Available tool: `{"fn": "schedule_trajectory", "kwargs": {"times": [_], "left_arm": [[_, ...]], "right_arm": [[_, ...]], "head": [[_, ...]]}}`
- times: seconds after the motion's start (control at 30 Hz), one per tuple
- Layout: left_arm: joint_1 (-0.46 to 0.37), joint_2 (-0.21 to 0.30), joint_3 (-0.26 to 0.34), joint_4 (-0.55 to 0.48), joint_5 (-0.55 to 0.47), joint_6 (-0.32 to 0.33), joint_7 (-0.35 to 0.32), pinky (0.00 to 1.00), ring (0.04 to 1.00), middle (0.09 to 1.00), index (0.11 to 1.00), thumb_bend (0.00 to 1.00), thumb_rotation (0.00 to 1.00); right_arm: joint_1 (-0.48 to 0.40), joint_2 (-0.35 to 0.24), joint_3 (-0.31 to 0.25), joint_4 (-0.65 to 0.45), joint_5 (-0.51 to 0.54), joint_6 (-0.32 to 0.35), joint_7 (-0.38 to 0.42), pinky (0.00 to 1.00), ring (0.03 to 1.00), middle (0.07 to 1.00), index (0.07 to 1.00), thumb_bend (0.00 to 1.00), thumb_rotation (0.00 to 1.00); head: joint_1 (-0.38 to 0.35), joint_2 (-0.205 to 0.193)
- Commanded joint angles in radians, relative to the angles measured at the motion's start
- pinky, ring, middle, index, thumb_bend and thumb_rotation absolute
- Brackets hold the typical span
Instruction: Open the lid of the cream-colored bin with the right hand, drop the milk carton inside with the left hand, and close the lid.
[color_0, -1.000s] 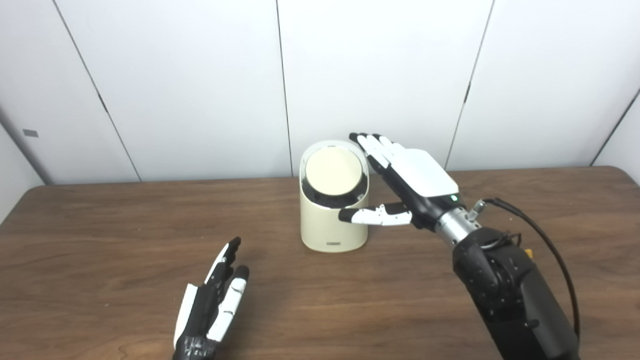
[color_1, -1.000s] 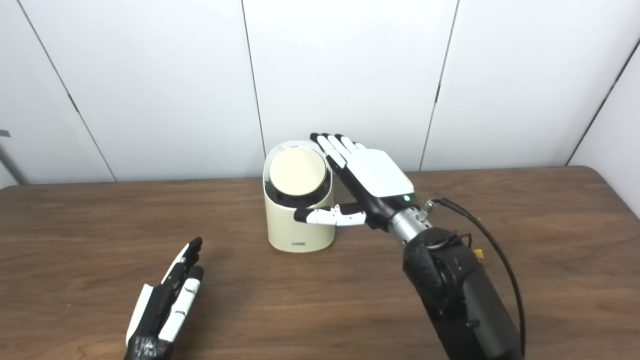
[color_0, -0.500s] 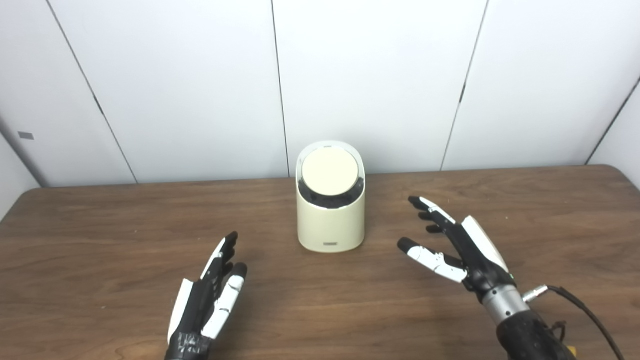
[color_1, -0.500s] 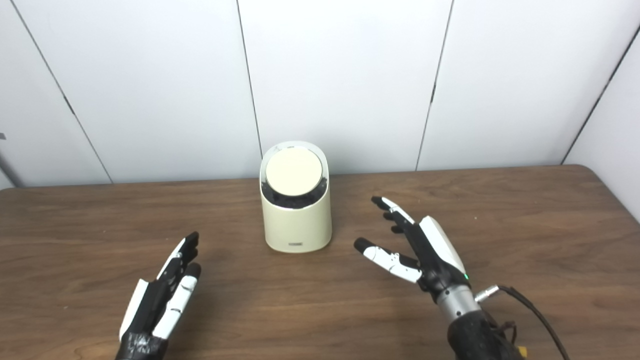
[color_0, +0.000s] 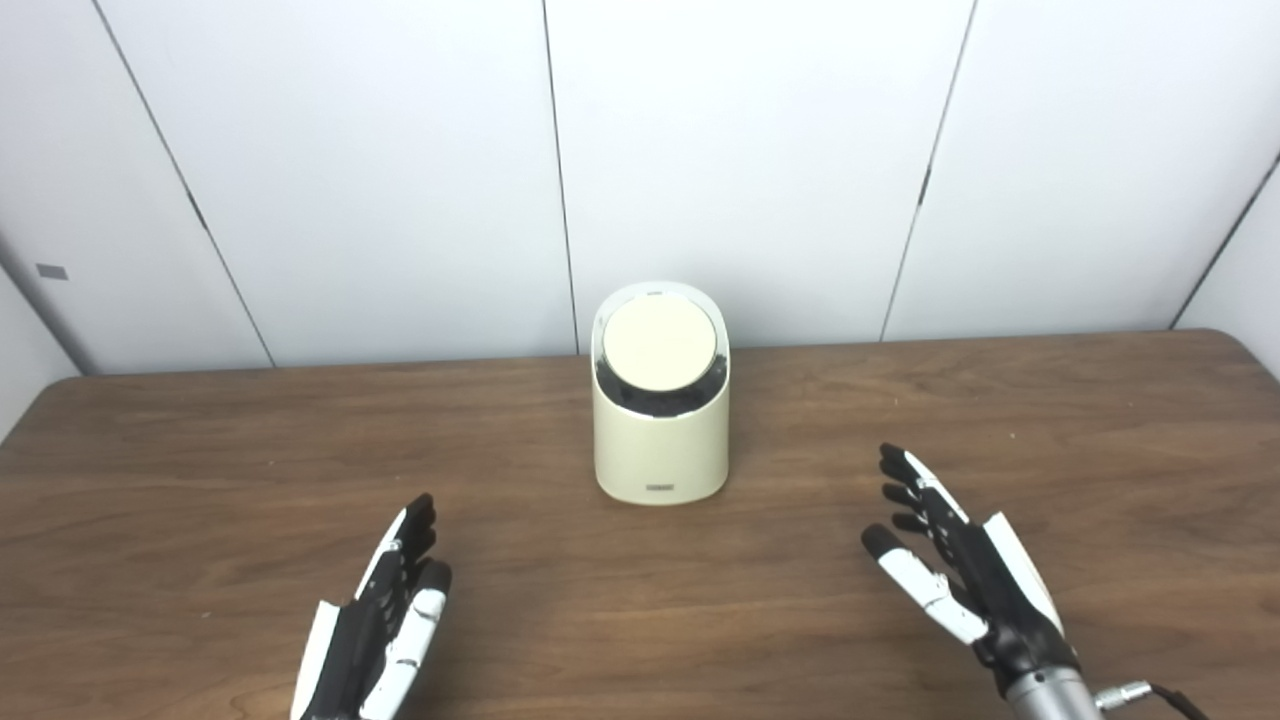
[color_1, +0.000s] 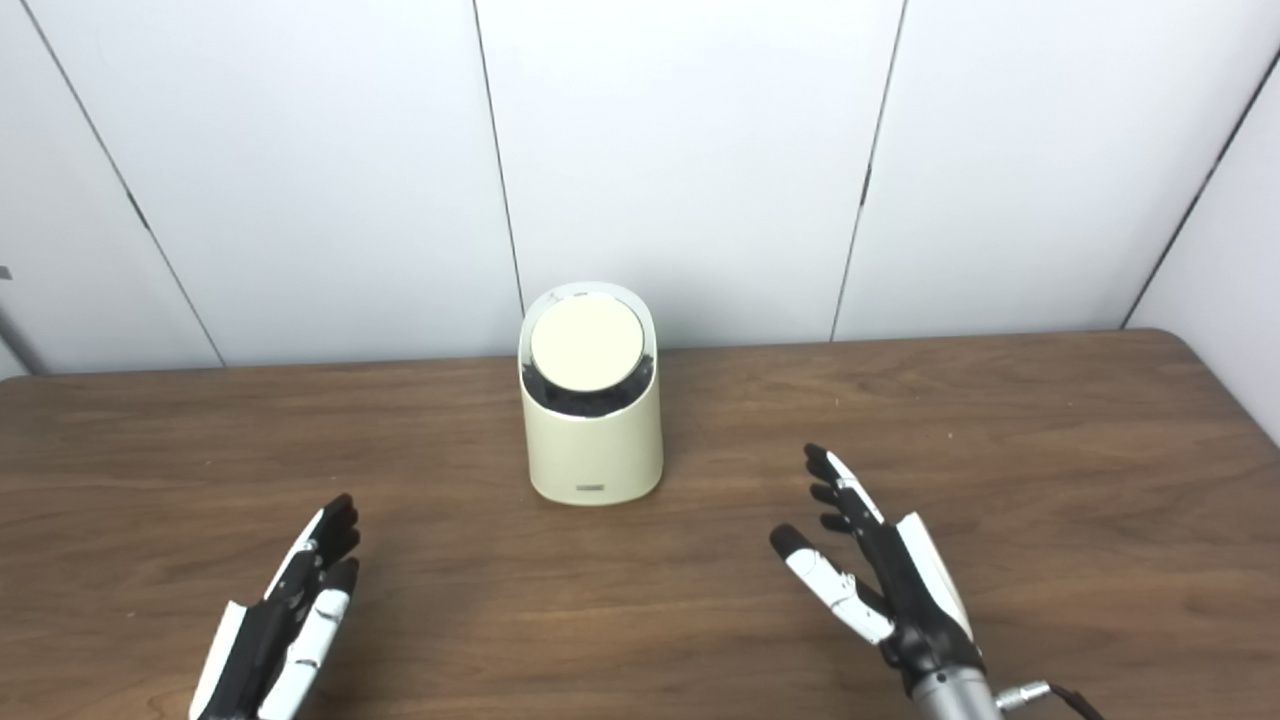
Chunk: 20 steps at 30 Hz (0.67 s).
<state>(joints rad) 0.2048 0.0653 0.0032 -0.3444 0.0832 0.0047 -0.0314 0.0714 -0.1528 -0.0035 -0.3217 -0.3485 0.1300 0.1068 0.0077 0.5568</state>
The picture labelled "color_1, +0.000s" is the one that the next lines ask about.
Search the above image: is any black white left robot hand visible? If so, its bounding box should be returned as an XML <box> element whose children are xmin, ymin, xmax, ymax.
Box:
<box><xmin>188</xmin><ymin>493</ymin><xmax>361</xmax><ymax>720</ymax></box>

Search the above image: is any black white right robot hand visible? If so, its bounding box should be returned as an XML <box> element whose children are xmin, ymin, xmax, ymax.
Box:
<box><xmin>770</xmin><ymin>444</ymin><xmax>986</xmax><ymax>696</ymax></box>

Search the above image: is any cream round bin lid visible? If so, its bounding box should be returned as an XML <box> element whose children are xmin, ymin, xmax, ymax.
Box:
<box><xmin>530</xmin><ymin>293</ymin><xmax>646</xmax><ymax>393</ymax></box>

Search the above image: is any cream-colored tabletop bin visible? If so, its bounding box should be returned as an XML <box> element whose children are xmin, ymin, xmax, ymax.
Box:
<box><xmin>518</xmin><ymin>282</ymin><xmax>664</xmax><ymax>506</ymax></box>

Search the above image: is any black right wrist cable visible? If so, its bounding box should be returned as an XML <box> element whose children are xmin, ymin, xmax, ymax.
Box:
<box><xmin>995</xmin><ymin>680</ymin><xmax>1106</xmax><ymax>720</ymax></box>

